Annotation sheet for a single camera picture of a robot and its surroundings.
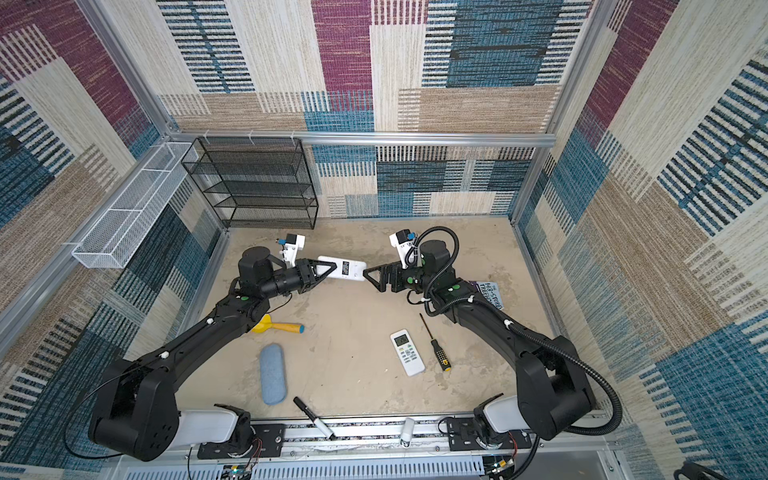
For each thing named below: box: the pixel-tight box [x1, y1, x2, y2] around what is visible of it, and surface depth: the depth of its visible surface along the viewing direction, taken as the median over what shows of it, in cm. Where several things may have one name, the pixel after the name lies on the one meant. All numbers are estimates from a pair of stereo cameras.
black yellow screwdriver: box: [419, 313, 452, 372], surface depth 86 cm
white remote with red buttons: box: [316, 256, 367, 281], surface depth 79 cm
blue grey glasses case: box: [260, 343, 286, 406], surface depth 83 cm
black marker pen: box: [292, 396, 337, 441], surface depth 77 cm
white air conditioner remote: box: [390, 328, 426, 377], surface depth 88 cm
